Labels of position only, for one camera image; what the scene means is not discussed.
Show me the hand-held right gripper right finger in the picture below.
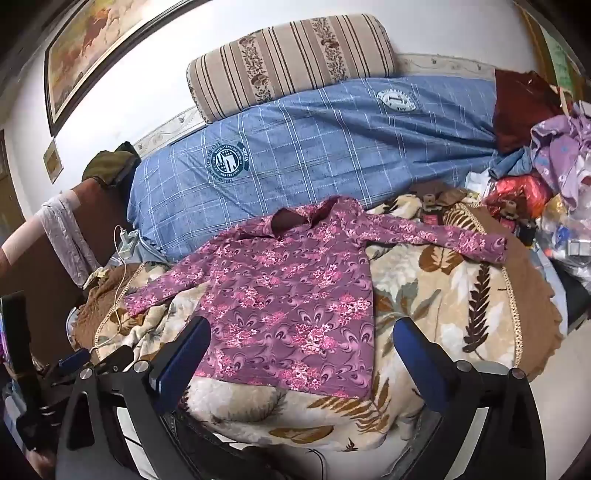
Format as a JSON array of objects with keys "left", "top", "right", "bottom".
[{"left": 392, "top": 316, "right": 548, "bottom": 480}]

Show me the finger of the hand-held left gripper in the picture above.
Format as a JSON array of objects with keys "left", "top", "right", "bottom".
[
  {"left": 46, "top": 347, "right": 93, "bottom": 384},
  {"left": 90, "top": 345, "right": 136, "bottom": 376}
]

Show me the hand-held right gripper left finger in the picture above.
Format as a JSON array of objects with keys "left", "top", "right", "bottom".
[{"left": 56, "top": 316, "right": 212, "bottom": 480}]

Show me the purple floral shirt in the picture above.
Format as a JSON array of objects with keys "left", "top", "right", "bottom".
[{"left": 124, "top": 195, "right": 509, "bottom": 400}]

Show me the beige leaf-print blanket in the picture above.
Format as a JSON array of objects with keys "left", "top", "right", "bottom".
[{"left": 69, "top": 182, "right": 566, "bottom": 455}]

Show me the white charger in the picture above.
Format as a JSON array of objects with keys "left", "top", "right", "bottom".
[{"left": 117, "top": 228, "right": 139, "bottom": 259}]

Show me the grey patterned cloth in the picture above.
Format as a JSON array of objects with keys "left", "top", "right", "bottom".
[{"left": 39, "top": 196, "right": 101, "bottom": 288}]

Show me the brown cloth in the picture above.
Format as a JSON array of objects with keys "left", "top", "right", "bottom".
[{"left": 413, "top": 181, "right": 469, "bottom": 206}]

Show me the clear plastic bag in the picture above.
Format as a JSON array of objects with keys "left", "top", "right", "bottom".
[{"left": 536, "top": 194, "right": 591, "bottom": 280}]

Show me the olive green cloth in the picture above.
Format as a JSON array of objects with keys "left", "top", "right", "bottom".
[{"left": 83, "top": 142, "right": 142, "bottom": 184}]

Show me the light blue cloth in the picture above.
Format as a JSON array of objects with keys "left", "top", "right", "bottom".
[{"left": 488, "top": 147, "right": 539, "bottom": 182}]

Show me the blue plaid quilt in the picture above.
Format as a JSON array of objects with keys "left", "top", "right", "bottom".
[{"left": 126, "top": 76, "right": 502, "bottom": 265}]

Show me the lilac floral cloth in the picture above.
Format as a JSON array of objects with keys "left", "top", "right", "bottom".
[{"left": 530, "top": 102, "right": 591, "bottom": 214}]

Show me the dark red cloth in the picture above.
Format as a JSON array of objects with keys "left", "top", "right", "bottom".
[{"left": 492, "top": 69, "right": 574, "bottom": 156}]

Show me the framed painting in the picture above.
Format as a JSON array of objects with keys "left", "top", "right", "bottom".
[{"left": 44, "top": 0, "right": 200, "bottom": 137}]

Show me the striped floral cushion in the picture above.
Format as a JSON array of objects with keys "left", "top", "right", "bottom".
[{"left": 186, "top": 14, "right": 398, "bottom": 124}]

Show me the brown padded bed frame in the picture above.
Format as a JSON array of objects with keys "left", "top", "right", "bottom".
[{"left": 0, "top": 178, "right": 136, "bottom": 372}]

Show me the white charger cable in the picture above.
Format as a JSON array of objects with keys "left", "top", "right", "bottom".
[{"left": 93, "top": 225, "right": 136, "bottom": 357}]

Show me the small wall card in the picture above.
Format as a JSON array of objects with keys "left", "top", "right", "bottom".
[{"left": 42, "top": 138, "right": 64, "bottom": 184}]

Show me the green wall poster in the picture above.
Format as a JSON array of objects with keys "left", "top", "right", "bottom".
[{"left": 544, "top": 25, "right": 580, "bottom": 90}]

